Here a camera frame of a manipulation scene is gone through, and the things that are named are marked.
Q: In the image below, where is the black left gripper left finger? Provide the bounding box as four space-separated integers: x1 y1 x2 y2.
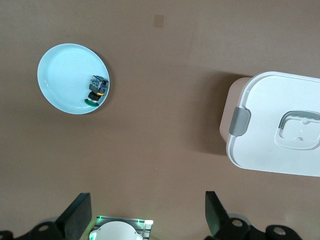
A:
0 192 93 240

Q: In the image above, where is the white lidded lunch box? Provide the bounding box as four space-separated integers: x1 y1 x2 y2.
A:
219 71 320 178

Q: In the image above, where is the light blue round plate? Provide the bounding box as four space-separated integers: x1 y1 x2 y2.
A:
37 43 111 115

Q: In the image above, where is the green push-button switch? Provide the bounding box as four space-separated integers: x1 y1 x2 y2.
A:
84 74 110 108

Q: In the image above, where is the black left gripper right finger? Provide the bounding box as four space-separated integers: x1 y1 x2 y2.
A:
205 191 301 240

